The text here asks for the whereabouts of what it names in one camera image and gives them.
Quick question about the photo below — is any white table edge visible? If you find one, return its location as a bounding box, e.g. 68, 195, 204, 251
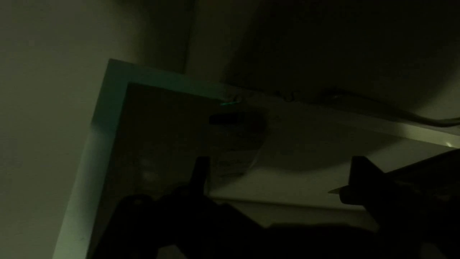
52, 57, 460, 259

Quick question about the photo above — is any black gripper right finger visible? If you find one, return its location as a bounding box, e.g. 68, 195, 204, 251
335, 148, 460, 259

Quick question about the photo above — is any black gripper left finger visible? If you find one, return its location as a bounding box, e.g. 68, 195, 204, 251
89, 155, 271, 259

